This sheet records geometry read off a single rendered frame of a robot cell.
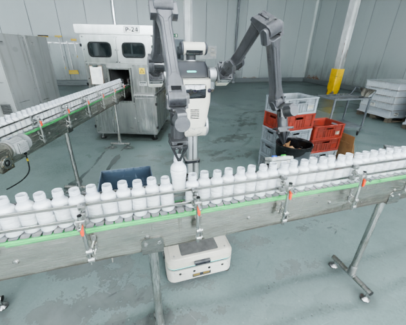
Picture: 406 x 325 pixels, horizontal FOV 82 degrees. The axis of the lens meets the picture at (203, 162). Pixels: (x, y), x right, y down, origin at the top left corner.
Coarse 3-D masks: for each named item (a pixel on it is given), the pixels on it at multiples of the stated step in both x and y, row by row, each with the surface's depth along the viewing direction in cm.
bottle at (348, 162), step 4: (348, 156) 127; (352, 156) 126; (348, 160) 127; (348, 164) 127; (352, 164) 127; (348, 168) 128; (344, 172) 130; (348, 172) 129; (344, 176) 130; (344, 180) 131
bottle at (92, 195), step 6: (90, 186) 94; (90, 192) 92; (96, 192) 94; (84, 198) 93; (90, 198) 92; (96, 198) 93; (96, 204) 94; (90, 210) 94; (96, 210) 95; (102, 210) 98; (90, 216) 96; (96, 222) 97
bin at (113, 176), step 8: (128, 168) 153; (136, 168) 155; (144, 168) 157; (104, 176) 151; (112, 176) 152; (120, 176) 154; (128, 176) 156; (136, 176) 157; (144, 176) 159; (152, 176) 144; (112, 184) 155; (128, 184) 158; (144, 184) 162
